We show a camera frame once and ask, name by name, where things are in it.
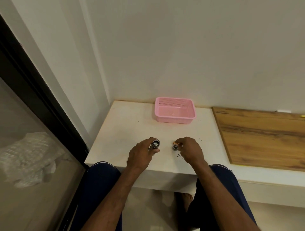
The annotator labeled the person's left hand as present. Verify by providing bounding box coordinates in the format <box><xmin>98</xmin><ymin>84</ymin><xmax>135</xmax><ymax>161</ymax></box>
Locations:
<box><xmin>126</xmin><ymin>137</ymin><xmax>160</xmax><ymax>173</ymax></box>

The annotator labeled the person's right hand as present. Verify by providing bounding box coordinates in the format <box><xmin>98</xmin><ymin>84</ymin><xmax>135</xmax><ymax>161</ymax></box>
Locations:
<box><xmin>176</xmin><ymin>137</ymin><xmax>207</xmax><ymax>167</ymax></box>

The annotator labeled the grey flashlight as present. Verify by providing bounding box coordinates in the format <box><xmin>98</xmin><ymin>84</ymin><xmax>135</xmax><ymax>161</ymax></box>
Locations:
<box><xmin>148</xmin><ymin>139</ymin><xmax>160</xmax><ymax>153</ymax></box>

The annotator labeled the pink plastic basket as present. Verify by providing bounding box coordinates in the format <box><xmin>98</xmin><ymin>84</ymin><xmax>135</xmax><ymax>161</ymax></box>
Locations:
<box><xmin>154</xmin><ymin>97</ymin><xmax>196</xmax><ymax>124</ymax></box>

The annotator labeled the person's left forearm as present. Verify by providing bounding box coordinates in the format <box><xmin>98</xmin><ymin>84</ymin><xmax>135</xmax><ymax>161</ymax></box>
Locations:
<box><xmin>81</xmin><ymin>166</ymin><xmax>148</xmax><ymax>231</ymax></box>

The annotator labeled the person's right forearm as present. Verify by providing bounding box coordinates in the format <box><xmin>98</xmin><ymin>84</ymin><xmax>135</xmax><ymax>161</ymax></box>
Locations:
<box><xmin>190</xmin><ymin>159</ymin><xmax>261</xmax><ymax>231</ymax></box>

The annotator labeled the person's left leg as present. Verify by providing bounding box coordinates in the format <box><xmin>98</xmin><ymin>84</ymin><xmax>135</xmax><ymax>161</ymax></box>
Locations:
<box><xmin>76</xmin><ymin>162</ymin><xmax>123</xmax><ymax>231</ymax></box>

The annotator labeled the person's right foot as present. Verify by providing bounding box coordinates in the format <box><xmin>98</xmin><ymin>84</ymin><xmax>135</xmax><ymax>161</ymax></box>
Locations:
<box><xmin>182</xmin><ymin>193</ymin><xmax>194</xmax><ymax>212</ymax></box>

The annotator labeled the wood-grain board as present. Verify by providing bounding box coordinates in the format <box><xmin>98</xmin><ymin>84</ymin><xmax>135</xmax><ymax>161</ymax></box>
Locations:
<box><xmin>212</xmin><ymin>107</ymin><xmax>305</xmax><ymax>172</ymax></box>

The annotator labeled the clear bubble wrap sheet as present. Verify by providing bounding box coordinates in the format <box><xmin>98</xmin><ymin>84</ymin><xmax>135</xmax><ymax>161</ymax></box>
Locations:
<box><xmin>0</xmin><ymin>132</ymin><xmax>72</xmax><ymax>188</ymax></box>

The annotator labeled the black door frame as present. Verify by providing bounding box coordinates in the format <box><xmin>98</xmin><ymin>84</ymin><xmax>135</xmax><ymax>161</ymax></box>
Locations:
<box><xmin>0</xmin><ymin>14</ymin><xmax>90</xmax><ymax>231</ymax></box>

